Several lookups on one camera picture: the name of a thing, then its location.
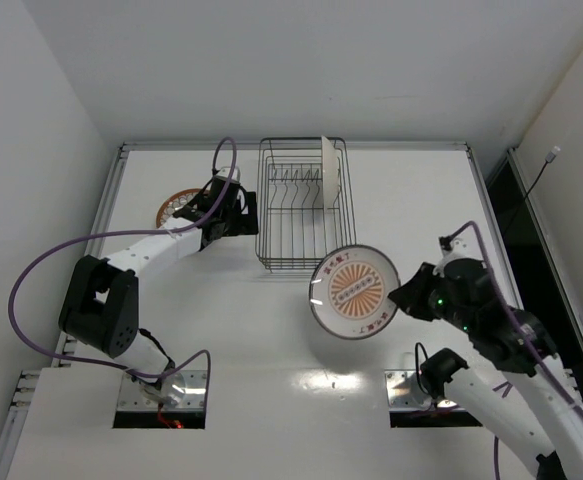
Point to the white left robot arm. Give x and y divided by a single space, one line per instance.
101 307

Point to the brown lattice pattern plate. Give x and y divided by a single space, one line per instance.
173 203

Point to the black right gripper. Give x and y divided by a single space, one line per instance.
416 291

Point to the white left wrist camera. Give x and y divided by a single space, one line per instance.
228 173

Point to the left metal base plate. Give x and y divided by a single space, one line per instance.
191 387

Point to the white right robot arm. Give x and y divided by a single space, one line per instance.
543 423

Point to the black wire dish rack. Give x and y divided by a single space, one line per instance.
296 233

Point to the aluminium table frame rail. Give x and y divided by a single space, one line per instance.
351 145

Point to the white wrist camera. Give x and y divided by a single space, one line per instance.
228 173
452 248

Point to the sunburst pattern plate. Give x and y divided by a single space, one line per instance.
348 292

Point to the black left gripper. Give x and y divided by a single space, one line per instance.
244 215

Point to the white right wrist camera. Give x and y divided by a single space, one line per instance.
452 248

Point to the metal base plate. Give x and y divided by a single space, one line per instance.
404 394
191 387

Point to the brown floral pattern plate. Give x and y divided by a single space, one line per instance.
330 173

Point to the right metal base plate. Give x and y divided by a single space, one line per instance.
404 394

